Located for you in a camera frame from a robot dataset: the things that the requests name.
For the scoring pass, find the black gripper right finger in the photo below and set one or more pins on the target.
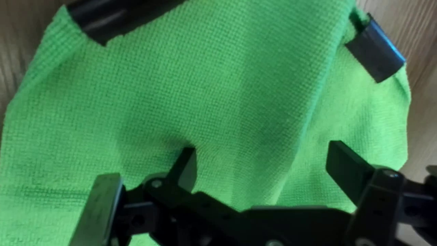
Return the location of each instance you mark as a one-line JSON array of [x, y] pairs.
[[376, 52]]

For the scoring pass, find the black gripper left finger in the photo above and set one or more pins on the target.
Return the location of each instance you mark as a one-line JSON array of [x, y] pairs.
[[110, 21]]

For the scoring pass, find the green microfiber cloth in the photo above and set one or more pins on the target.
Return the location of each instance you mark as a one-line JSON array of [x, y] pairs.
[[228, 90]]

